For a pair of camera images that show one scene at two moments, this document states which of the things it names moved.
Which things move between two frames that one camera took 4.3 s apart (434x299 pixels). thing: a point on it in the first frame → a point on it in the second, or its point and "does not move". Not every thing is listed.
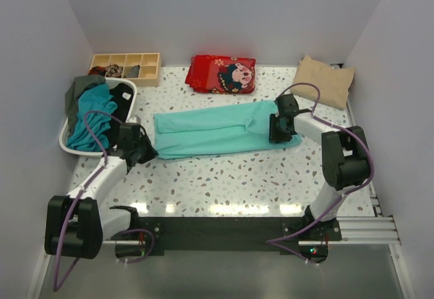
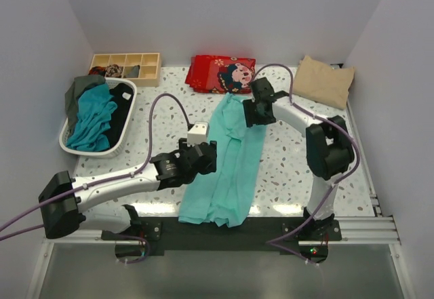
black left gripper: (151, 153) → (183, 147)
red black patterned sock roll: (97, 70) does not move
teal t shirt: (96, 97) does not move
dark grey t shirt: (72, 92) does not move
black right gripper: (274, 135) → (250, 117)
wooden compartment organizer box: (150, 65) does not move
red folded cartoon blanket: (221, 74) does not move
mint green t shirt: (215, 129) → (226, 196)
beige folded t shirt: (334, 83) does not move
